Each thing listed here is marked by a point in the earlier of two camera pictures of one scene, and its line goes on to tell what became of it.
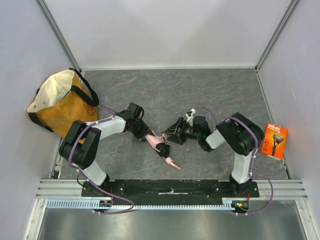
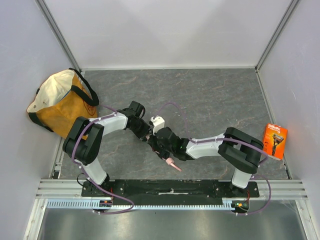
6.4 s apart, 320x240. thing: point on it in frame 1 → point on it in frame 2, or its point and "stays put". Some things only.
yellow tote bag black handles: x=62 y=98 stays put
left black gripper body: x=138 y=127 stays put
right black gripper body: x=180 y=131 → x=158 y=146
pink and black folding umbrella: x=158 y=144 stays put
